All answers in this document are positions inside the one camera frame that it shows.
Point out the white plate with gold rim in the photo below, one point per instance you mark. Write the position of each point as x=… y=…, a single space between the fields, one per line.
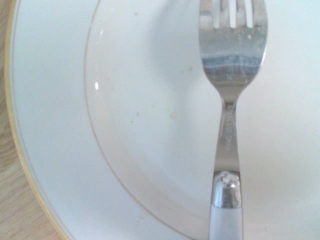
x=125 y=120

